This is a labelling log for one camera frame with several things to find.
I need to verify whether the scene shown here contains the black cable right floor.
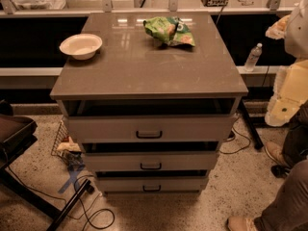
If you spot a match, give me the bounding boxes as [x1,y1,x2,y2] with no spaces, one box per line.
[218,115,252,156]

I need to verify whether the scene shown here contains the clear water bottle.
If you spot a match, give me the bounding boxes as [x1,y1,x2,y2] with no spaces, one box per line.
[244,43,263,72]

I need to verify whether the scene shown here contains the white paper bowl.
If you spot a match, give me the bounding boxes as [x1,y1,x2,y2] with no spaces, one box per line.
[60,34,102,61]

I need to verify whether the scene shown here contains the grey drawer cabinet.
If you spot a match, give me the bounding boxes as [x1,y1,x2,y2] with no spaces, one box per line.
[51,12,247,180]

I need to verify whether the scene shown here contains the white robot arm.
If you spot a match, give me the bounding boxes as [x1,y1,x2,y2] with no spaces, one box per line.
[265,0,308,127]

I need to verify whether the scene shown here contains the black table leg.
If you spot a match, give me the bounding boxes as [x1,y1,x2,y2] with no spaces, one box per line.
[239,101,264,150]

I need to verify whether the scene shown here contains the grey drawer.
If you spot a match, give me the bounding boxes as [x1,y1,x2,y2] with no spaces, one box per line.
[64,115,236,143]
[95,177,209,193]
[82,152,218,171]

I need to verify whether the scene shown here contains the grey bottom drawer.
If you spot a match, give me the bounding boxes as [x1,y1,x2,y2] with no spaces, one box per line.
[95,177,209,193]

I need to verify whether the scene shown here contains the wire basket with items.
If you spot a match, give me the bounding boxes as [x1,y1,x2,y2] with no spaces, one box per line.
[51,121,84,167]

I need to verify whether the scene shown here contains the black chair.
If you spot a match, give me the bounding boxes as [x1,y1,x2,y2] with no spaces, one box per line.
[0,104,87,231]

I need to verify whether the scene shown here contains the seated person legs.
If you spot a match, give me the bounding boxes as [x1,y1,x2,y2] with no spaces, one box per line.
[227,103,308,231]

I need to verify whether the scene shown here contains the green chip bag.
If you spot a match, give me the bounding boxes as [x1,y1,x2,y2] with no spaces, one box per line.
[143,16,195,47]

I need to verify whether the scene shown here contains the grey top drawer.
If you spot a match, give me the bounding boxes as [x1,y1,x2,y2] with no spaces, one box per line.
[64,115,236,143]

